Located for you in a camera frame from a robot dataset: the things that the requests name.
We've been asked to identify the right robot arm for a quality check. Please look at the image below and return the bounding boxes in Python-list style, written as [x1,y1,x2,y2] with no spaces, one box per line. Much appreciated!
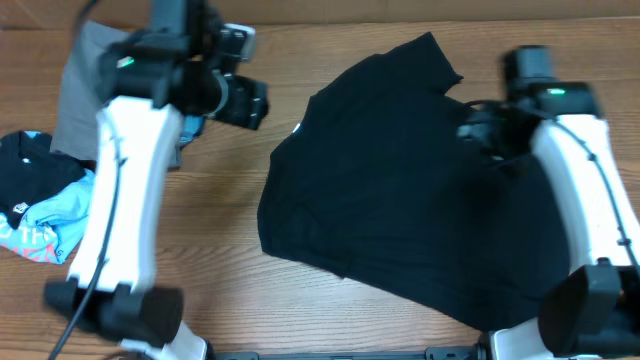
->
[458,45,639,359]

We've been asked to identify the folded grey shorts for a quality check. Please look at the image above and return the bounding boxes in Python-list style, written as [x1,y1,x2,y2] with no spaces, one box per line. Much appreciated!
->
[50,21,181,169]

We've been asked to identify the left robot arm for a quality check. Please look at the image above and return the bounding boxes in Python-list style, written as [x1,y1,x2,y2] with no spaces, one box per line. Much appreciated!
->
[44,0,269,360]

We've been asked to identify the folded black shirt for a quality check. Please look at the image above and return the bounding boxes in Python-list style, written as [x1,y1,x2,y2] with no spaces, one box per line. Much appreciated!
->
[1,131,85,229]

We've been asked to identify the black t-shirt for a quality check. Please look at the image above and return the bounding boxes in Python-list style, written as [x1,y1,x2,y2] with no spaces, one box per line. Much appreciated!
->
[257,34,569,331]

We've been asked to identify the folded blue garment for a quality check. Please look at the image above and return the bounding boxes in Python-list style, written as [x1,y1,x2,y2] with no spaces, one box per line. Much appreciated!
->
[179,115,206,148]

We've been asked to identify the light blue printed t-shirt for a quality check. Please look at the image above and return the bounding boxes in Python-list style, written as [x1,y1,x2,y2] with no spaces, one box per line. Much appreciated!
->
[1,161,95,265]

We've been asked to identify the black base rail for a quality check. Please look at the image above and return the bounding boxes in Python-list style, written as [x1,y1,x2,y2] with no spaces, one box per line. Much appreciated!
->
[214,345,491,360]

